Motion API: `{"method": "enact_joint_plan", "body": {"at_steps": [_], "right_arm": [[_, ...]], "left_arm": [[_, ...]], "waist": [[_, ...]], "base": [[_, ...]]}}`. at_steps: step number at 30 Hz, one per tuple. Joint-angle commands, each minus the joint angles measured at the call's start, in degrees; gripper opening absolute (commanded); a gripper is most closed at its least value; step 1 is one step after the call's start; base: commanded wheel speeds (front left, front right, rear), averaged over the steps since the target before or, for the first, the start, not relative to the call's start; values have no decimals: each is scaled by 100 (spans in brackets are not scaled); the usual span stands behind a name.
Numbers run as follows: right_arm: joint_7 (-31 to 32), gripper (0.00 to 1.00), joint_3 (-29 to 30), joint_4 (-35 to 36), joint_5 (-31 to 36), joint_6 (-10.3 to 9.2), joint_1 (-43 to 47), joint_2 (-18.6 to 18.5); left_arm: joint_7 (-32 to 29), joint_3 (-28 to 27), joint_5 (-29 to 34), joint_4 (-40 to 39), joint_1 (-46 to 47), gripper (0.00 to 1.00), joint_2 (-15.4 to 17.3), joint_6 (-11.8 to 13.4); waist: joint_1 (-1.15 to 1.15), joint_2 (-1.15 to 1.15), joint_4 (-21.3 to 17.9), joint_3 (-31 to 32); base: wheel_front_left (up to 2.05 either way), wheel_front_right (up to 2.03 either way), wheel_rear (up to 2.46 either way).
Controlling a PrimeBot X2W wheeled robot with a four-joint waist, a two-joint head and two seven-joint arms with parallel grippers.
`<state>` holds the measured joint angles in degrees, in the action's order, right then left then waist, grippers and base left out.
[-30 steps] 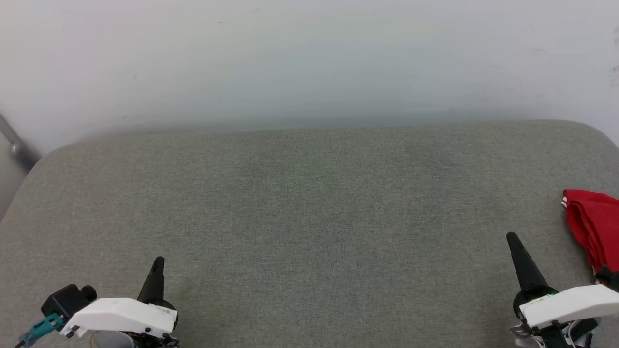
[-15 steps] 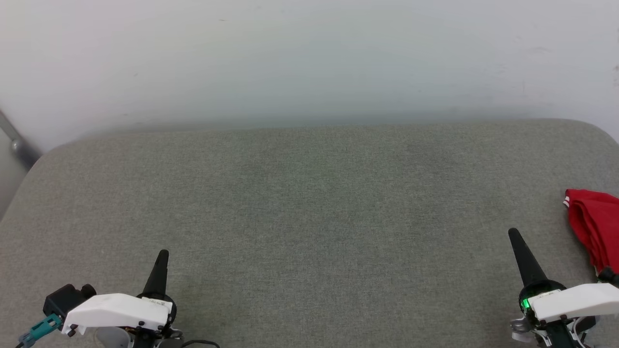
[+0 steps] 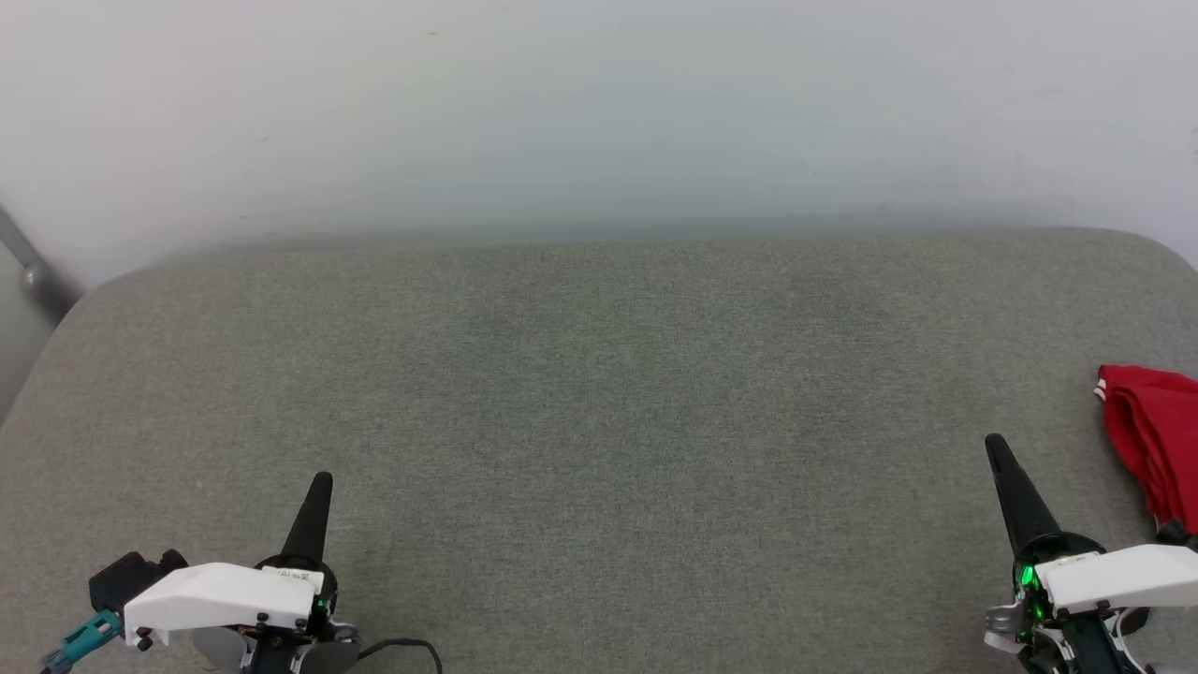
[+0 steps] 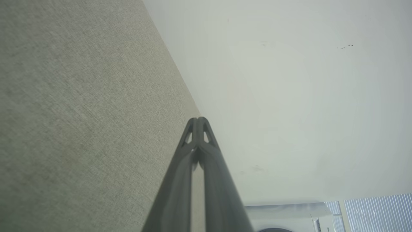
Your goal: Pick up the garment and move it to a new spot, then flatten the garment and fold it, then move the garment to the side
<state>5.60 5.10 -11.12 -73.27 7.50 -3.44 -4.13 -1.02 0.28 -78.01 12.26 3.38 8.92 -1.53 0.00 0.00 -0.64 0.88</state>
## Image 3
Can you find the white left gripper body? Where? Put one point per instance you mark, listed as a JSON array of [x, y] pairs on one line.
[[215, 594]]

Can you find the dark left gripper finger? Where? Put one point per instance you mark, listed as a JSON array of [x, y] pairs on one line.
[[312, 524]]

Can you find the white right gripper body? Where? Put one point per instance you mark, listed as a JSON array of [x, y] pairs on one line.
[[1114, 576]]

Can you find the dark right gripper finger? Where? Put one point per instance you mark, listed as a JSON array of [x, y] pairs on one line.
[[1022, 501]]

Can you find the red and white garment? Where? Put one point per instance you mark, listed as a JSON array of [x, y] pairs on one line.
[[1156, 440]]

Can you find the grey fabric sofa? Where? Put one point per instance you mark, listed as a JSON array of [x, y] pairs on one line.
[[599, 421]]

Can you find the grey metal pole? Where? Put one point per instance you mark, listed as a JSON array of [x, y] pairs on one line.
[[37, 279]]

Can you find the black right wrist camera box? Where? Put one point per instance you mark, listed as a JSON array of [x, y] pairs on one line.
[[1177, 535]]

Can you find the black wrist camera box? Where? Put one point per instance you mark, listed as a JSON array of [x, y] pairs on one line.
[[1177, 535], [126, 576]]

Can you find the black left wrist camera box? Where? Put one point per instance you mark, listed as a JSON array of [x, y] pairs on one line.
[[126, 576]]

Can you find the teal left camera connector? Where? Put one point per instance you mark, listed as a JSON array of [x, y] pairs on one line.
[[84, 638]]

